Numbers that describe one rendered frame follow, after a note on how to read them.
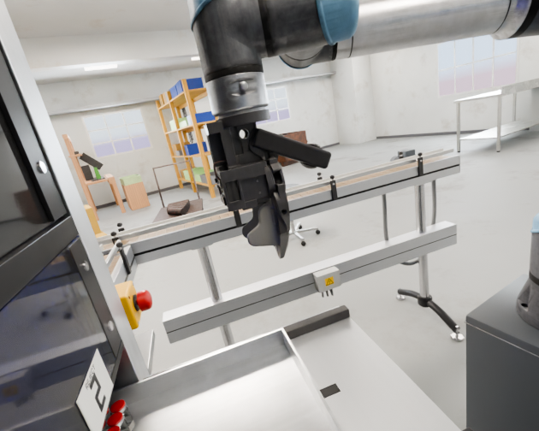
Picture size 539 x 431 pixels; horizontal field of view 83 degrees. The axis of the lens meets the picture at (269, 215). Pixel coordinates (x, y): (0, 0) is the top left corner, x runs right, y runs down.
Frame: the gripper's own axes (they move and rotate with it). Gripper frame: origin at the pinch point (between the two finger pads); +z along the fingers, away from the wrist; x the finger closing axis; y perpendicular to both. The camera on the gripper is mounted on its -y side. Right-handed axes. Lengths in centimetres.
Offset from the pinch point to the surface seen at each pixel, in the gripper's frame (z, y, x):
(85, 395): 5.4, 27.4, 9.5
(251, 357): 21.3, 8.6, -5.6
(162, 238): 17, 26, -82
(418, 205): 38, -100, -87
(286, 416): 21.3, 6.6, 8.1
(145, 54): -163, 22, -552
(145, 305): 10.2, 24.9, -16.0
